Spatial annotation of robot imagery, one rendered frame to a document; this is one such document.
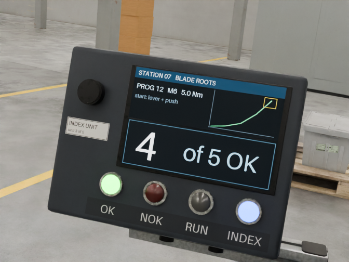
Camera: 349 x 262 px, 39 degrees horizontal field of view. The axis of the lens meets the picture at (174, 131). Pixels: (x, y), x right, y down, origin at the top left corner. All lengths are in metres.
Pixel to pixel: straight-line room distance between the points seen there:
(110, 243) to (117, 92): 2.21
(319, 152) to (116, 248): 1.87
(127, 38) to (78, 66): 8.29
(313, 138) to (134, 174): 3.36
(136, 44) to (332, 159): 5.56
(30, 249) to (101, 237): 0.38
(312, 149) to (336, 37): 4.48
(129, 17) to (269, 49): 2.48
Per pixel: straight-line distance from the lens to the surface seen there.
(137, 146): 0.53
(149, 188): 0.52
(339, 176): 3.85
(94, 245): 2.70
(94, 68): 0.55
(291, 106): 0.51
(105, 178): 0.54
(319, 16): 8.24
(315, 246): 0.61
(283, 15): 8.38
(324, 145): 3.86
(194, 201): 0.51
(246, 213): 0.51
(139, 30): 8.85
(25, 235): 2.80
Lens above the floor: 1.32
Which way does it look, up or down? 16 degrees down
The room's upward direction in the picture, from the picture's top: 6 degrees clockwise
